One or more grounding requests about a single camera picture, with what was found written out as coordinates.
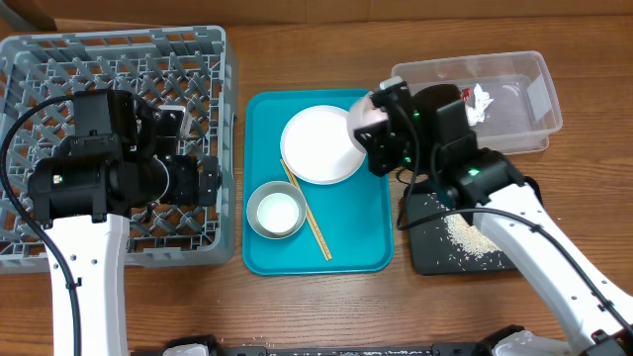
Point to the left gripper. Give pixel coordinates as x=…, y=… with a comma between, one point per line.
x=185, y=192

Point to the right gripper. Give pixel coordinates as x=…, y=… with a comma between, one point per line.
x=378, y=143

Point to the small pink bowl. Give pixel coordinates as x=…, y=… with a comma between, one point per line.
x=363, y=114

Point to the grey bowl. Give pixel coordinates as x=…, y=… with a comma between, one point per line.
x=267, y=189

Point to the white tissue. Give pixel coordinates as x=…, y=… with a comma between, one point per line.
x=476, y=112

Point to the wooden chopsticks pair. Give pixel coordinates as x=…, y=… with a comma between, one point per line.
x=310, y=216

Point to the white rice pile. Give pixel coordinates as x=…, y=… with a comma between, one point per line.
x=467, y=235

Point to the white paper cup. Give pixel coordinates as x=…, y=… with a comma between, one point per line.
x=278, y=214

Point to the red snack wrapper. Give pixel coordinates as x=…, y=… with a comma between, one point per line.
x=465, y=94

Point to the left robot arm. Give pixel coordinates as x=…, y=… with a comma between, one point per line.
x=122, y=156

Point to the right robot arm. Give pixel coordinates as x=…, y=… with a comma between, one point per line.
x=428, y=133

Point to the large white plate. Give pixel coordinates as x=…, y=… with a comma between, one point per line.
x=316, y=147

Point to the teal plastic tray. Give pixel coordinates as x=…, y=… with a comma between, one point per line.
x=354, y=216

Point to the grey dish rack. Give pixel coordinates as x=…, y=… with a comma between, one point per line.
x=193, y=67

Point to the black plastic tray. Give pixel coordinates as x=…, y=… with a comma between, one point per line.
x=435, y=247

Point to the clear plastic bin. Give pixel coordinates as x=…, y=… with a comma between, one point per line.
x=525, y=110

